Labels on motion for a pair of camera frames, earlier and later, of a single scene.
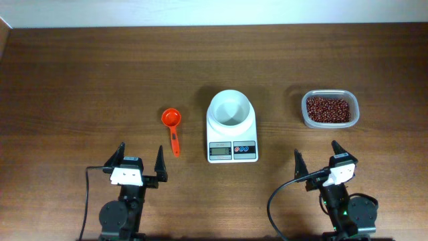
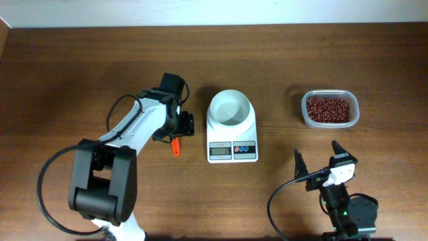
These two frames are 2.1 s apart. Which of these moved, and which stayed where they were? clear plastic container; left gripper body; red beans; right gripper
Moved: left gripper body
Stayed: right gripper; red beans; clear plastic container
